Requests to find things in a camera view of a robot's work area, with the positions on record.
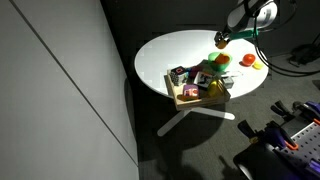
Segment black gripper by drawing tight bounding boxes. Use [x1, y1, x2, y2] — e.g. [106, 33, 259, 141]
[214, 30, 232, 47]

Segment green bowl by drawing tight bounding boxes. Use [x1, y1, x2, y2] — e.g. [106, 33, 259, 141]
[207, 51, 233, 73]

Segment orange fruit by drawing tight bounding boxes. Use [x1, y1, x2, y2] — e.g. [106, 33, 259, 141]
[214, 54, 231, 65]

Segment red tomato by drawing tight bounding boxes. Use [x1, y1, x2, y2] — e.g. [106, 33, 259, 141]
[241, 53, 257, 67]

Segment magenta block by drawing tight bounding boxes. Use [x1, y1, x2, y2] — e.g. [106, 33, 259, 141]
[189, 65, 203, 78]

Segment grey cube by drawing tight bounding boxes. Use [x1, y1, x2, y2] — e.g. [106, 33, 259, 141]
[221, 76, 236, 90]

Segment small pale yellow fruit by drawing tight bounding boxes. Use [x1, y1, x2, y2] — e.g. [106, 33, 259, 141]
[252, 60, 264, 71]

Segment white block with black figure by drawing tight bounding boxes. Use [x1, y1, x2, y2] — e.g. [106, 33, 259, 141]
[193, 71, 214, 89]

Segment yellow banana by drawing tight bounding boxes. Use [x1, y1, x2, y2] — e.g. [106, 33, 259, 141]
[206, 79, 222, 98]

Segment black block with pink square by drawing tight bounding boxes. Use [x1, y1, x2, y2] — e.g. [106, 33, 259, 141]
[169, 65, 190, 87]

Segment purple block with pink letters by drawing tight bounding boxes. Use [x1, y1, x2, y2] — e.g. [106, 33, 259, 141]
[182, 83, 200, 100]

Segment wooden tray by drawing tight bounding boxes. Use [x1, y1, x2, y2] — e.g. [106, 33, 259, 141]
[164, 66, 232, 111]

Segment white table base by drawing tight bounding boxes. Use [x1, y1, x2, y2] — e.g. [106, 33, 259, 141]
[156, 106, 236, 138]

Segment black bag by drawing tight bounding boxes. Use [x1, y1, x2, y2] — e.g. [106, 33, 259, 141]
[288, 42, 320, 68]

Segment purple clamp with orange tip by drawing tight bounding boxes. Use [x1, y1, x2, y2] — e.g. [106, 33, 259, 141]
[262, 120, 300, 152]

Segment purple spring clamp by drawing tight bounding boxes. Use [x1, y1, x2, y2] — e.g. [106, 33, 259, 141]
[292, 100, 320, 126]

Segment black box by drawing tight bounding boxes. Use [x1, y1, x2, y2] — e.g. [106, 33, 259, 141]
[232, 143, 320, 180]

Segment perforated metal board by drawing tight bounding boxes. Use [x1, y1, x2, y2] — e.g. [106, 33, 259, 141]
[274, 121, 320, 168]

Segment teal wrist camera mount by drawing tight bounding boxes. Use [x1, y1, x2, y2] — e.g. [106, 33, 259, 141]
[229, 29, 260, 41]

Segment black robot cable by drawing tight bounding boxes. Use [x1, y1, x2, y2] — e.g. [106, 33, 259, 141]
[243, 0, 320, 78]

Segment black-handled spring clamp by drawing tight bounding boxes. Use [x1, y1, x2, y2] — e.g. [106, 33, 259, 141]
[237, 119, 261, 142]
[270, 100, 296, 122]

